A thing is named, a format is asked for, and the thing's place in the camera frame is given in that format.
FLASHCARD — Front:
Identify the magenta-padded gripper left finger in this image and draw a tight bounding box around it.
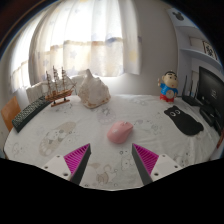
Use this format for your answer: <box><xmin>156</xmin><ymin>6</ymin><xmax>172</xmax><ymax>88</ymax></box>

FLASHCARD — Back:
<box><xmin>41</xmin><ymin>143</ymin><xmax>92</xmax><ymax>186</ymax></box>

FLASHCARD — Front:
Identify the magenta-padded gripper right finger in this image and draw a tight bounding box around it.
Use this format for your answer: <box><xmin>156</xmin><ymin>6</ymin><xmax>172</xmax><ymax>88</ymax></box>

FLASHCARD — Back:
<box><xmin>131</xmin><ymin>143</ymin><xmax>184</xmax><ymax>186</ymax></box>

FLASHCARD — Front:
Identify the pink computer mouse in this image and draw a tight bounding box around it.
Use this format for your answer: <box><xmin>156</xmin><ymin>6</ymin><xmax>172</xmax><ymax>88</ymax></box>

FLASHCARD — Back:
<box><xmin>106</xmin><ymin>120</ymin><xmax>134</xmax><ymax>145</ymax></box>

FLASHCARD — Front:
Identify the black cat-shaped mouse pad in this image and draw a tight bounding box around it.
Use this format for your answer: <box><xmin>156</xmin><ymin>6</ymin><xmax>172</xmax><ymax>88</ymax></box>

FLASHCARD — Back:
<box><xmin>163</xmin><ymin>105</ymin><xmax>205</xmax><ymax>137</ymax></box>

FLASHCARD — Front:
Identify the white printed tablecloth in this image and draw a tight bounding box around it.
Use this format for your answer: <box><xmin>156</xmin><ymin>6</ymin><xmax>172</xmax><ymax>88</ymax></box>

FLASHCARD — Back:
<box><xmin>3</xmin><ymin>94</ymin><xmax>223</xmax><ymax>188</ymax></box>

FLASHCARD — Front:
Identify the black keyboard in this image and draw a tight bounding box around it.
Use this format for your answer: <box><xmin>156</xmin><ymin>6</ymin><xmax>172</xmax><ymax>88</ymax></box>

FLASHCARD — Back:
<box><xmin>11</xmin><ymin>95</ymin><xmax>52</xmax><ymax>134</ymax></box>

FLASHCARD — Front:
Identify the wooden model sailing ship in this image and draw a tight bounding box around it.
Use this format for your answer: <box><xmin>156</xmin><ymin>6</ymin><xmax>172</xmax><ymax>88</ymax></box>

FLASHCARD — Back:
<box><xmin>44</xmin><ymin>65</ymin><xmax>77</xmax><ymax>108</ymax></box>

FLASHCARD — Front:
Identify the black router with antennas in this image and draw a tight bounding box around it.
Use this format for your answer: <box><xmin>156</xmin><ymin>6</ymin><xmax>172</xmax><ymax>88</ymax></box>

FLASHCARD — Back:
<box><xmin>181</xmin><ymin>75</ymin><xmax>203</xmax><ymax>107</ymax></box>

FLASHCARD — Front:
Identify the cartoon boy figurine clock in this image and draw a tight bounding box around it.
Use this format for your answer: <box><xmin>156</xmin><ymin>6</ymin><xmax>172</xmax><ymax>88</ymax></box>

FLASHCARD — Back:
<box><xmin>157</xmin><ymin>70</ymin><xmax>180</xmax><ymax>103</ymax></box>

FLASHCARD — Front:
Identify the red paper packet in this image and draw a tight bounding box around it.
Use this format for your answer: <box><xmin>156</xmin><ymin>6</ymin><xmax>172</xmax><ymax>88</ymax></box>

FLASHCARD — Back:
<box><xmin>216</xmin><ymin>131</ymin><xmax>224</xmax><ymax>150</ymax></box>

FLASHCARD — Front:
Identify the black box device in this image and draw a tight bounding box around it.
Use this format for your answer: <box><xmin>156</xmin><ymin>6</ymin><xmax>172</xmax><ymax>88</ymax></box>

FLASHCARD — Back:
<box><xmin>199</xmin><ymin>104</ymin><xmax>222</xmax><ymax>128</ymax></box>

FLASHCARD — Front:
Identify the brown wooden chair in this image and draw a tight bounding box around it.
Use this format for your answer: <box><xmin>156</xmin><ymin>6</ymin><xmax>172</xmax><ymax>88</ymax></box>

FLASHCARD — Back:
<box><xmin>0</xmin><ymin>96</ymin><xmax>22</xmax><ymax>133</ymax></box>

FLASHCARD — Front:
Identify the black computer monitor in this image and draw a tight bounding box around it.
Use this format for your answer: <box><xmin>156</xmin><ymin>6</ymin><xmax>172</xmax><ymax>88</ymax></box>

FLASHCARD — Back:
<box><xmin>196</xmin><ymin>65</ymin><xmax>224</xmax><ymax>134</ymax></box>

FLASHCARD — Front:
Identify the white star-print curtain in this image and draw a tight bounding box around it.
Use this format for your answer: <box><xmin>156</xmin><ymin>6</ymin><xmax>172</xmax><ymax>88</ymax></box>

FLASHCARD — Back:
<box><xmin>9</xmin><ymin>0</ymin><xmax>141</xmax><ymax>94</ymax></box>

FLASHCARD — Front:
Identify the white wall shelf unit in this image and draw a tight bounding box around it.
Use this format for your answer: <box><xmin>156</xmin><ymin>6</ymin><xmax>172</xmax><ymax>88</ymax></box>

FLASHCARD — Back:
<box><xmin>166</xmin><ymin>6</ymin><xmax>224</xmax><ymax>88</ymax></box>

